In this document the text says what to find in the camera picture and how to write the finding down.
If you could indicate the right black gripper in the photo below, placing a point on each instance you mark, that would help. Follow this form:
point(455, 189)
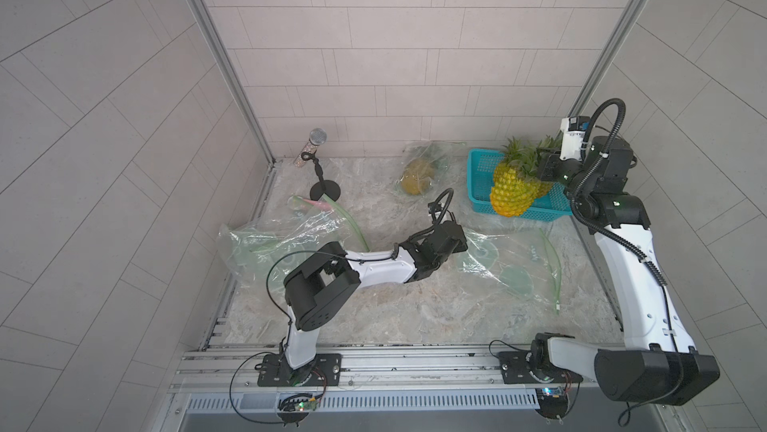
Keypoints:
point(548, 168)

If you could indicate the orange pineapple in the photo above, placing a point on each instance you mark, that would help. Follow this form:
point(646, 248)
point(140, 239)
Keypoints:
point(513, 159)

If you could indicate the aluminium mounting rail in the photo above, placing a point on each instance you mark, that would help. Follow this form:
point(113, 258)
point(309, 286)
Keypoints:
point(377, 367)

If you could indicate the circuit board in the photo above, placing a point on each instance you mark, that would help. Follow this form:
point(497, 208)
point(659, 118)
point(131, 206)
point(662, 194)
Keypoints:
point(295, 408)
point(553, 403)

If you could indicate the left circuit board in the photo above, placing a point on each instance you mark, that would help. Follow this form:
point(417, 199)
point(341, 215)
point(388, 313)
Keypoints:
point(295, 408)

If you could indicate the zip-top bag green pineapple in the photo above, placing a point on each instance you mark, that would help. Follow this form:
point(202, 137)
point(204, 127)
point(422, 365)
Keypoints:
point(258, 260)

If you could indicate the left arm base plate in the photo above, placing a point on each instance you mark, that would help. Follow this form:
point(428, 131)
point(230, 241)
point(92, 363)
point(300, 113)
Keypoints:
point(324, 369)

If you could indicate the glitter silver microphone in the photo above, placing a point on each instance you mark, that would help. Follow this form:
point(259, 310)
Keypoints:
point(317, 138)

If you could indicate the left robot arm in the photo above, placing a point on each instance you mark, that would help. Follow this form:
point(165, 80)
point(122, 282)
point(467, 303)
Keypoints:
point(322, 284)

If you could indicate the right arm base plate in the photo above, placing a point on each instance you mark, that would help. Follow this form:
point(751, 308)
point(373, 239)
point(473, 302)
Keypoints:
point(516, 369)

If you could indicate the yellow pineapple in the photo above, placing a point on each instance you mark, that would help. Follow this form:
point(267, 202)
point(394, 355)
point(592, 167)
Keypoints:
point(512, 196)

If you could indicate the teal plastic basket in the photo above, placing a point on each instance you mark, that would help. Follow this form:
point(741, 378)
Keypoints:
point(481, 164)

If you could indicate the right circuit board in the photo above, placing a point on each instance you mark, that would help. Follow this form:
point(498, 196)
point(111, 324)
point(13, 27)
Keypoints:
point(553, 403)

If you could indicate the yellow pineapple zip bag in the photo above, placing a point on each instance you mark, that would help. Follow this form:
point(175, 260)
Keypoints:
point(523, 264)

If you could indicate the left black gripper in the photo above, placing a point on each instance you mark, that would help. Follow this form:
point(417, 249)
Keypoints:
point(449, 238)

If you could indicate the orange pineapple zip bag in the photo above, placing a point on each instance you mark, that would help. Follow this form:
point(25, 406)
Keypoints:
point(310, 230)

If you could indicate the bagged pineapple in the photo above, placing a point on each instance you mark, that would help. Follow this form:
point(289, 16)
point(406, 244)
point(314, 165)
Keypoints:
point(417, 177)

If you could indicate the black microphone stand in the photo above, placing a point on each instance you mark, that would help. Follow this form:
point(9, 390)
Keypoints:
point(322, 187)

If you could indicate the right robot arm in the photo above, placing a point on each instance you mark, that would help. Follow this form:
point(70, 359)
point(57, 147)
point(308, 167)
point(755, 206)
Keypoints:
point(659, 361)

